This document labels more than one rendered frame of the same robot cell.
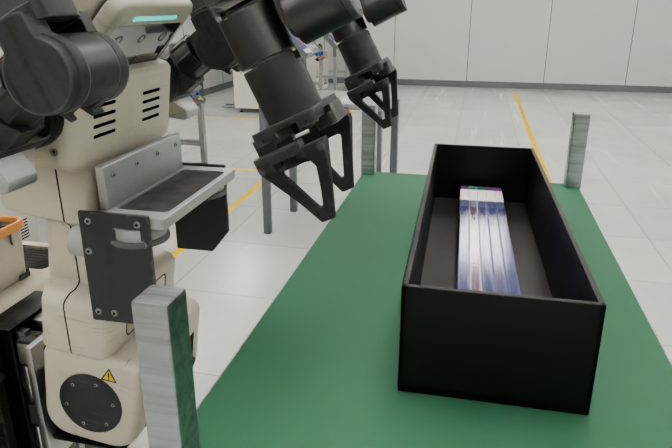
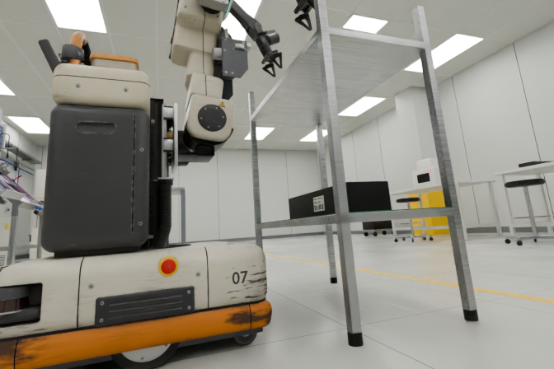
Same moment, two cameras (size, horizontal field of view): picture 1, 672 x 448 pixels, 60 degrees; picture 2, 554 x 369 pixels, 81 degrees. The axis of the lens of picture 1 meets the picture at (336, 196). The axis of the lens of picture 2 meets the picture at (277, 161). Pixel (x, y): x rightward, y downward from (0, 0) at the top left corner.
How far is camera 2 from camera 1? 1.31 m
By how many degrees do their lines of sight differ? 45
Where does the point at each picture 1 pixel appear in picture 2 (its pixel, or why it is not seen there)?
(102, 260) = (229, 53)
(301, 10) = not seen: outside the picture
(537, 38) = (213, 217)
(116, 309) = (232, 72)
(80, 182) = (212, 38)
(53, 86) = not seen: outside the picture
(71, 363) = (205, 100)
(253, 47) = not seen: outside the picture
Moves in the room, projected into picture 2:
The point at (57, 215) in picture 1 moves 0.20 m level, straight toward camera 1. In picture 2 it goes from (200, 48) to (242, 30)
